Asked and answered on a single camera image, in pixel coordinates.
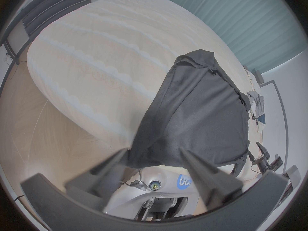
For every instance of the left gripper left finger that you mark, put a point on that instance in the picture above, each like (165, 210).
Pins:
(103, 179)

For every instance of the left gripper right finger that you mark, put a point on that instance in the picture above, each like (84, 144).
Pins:
(211, 189)

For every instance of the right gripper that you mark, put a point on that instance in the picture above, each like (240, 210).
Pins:
(261, 166)

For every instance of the pile of clothes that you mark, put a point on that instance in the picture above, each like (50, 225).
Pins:
(258, 102)

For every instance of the black T-shirt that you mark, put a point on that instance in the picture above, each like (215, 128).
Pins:
(192, 117)

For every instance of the bed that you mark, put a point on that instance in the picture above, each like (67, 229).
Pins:
(96, 68)

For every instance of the white printed pillow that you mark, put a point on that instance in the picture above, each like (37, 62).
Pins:
(249, 77)

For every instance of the grey bedside table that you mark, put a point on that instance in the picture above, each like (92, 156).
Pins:
(258, 74)

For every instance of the blue-green curtain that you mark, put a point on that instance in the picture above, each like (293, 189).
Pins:
(240, 20)

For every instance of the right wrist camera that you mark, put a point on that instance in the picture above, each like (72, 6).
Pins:
(276, 162)

